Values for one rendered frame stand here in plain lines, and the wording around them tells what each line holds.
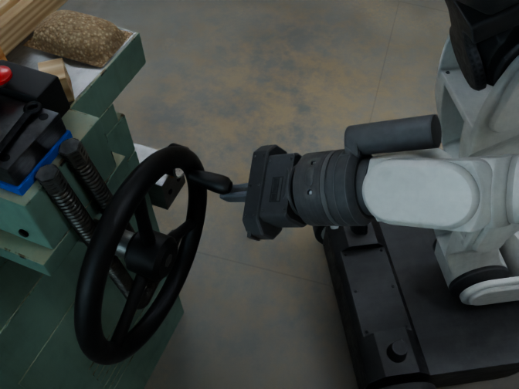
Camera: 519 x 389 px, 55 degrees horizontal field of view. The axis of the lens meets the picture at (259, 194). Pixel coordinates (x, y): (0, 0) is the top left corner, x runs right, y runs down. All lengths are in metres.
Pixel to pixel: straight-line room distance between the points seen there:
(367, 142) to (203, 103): 1.53
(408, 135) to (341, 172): 0.08
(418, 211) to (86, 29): 0.54
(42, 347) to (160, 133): 1.19
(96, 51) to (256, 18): 1.72
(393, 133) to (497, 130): 0.27
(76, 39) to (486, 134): 0.61
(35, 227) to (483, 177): 0.45
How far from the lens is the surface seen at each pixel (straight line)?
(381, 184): 0.50
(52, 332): 0.90
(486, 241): 1.04
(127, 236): 0.67
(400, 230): 1.49
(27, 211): 0.57
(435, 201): 0.48
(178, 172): 0.95
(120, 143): 0.86
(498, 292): 1.30
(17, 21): 0.87
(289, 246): 1.60
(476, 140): 0.79
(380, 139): 0.54
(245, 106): 2.01
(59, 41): 0.82
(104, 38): 0.81
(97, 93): 0.78
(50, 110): 0.59
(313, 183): 0.55
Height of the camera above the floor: 1.37
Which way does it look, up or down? 53 degrees down
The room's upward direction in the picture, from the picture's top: straight up
